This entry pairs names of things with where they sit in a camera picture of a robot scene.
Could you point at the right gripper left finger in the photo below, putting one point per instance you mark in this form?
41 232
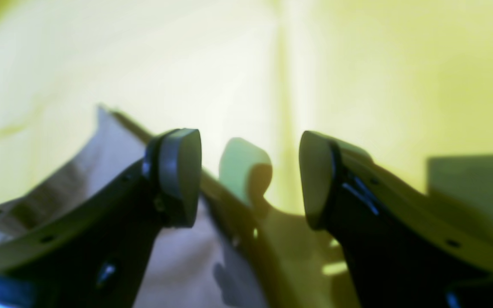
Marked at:
96 255

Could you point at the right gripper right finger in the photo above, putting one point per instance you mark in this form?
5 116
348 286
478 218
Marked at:
398 254

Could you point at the brown T-shirt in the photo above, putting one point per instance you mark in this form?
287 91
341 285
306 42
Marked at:
189 268

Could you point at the yellow table cloth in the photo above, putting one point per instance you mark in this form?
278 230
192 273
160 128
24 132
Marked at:
408 81

